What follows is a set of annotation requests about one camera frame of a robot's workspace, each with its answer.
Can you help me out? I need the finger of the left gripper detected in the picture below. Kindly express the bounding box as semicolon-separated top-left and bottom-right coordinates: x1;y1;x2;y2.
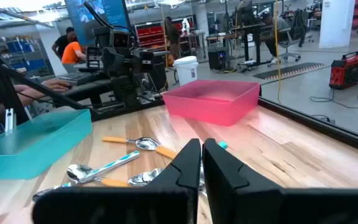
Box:
103;46;126;75
132;49;155;74

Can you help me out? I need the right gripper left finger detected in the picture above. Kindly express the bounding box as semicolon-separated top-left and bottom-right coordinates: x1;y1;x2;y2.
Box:
31;138;202;224

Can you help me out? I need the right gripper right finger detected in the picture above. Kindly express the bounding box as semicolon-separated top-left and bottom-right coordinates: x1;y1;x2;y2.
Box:
202;138;358;224

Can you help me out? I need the teal-handled metal spoon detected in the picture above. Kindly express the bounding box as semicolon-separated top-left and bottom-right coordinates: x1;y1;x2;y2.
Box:
198;141;229;200

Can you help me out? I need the orange-handled metal spoon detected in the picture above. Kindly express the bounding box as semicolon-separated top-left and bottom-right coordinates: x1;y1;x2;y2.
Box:
67;164;131;188
101;136;161;152
155;145;178;160

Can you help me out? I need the striped-handled metal spoon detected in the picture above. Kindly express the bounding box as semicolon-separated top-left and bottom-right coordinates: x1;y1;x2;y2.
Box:
128;167;165;187
32;150;141;202

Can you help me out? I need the person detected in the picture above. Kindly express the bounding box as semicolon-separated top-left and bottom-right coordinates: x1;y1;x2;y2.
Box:
51;27;78;60
259;11;291;65
164;16;182;60
61;40;87;74

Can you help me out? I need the black keyboard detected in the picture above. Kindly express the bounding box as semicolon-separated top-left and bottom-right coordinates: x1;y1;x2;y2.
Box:
57;72;93;86

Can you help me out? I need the white plastic bucket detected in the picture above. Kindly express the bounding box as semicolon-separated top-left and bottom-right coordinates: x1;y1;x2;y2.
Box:
173;55;200;86

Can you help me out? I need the blue display screen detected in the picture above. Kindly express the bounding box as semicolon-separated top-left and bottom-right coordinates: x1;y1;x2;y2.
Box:
63;0;131;47

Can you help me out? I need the person's hand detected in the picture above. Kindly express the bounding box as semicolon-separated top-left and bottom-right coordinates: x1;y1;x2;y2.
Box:
40;78;71;93

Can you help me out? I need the black computer tower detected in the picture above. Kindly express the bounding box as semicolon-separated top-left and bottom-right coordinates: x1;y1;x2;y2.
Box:
207;46;228;71

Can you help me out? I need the pink plastic bin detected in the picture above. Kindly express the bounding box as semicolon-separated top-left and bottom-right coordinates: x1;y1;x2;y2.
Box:
162;79;262;127

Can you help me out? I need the black standing desk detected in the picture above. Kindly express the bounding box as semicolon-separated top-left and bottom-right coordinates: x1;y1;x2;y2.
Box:
206;24;276;73

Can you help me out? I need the translucent teal plastic bin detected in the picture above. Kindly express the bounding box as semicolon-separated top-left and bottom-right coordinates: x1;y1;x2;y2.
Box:
0;108;93;180

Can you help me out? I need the black floor mat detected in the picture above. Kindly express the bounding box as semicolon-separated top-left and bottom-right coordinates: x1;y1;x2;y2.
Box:
252;62;326;80

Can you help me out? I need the grey office chair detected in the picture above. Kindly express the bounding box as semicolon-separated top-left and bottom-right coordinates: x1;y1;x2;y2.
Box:
267;27;302;68

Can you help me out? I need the red and black generator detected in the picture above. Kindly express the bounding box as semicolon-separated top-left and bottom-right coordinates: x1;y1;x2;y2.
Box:
328;50;358;91

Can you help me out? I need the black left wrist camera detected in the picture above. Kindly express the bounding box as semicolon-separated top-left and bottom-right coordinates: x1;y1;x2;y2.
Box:
109;30;131;50

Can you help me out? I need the silver aluminium bracket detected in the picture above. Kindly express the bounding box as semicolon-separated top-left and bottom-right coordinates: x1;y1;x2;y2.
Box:
4;108;15;134

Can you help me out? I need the yellow hanging cable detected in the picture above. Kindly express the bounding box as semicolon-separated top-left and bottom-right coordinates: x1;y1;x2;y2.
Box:
273;0;283;105

